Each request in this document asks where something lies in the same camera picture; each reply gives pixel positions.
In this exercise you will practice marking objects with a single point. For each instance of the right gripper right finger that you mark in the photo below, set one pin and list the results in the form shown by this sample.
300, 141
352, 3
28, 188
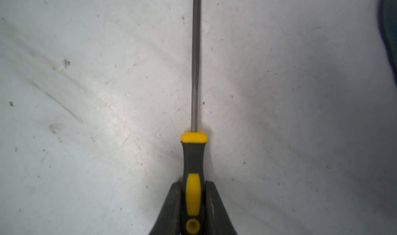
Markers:
217, 221

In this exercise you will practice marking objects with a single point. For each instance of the file tool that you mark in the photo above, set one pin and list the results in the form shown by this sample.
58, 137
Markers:
193, 142

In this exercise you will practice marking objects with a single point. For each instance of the teal plastic storage box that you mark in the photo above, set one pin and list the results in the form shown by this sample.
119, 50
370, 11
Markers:
387, 23

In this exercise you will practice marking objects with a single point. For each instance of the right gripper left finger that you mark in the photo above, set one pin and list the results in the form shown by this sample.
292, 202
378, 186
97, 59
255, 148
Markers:
168, 221

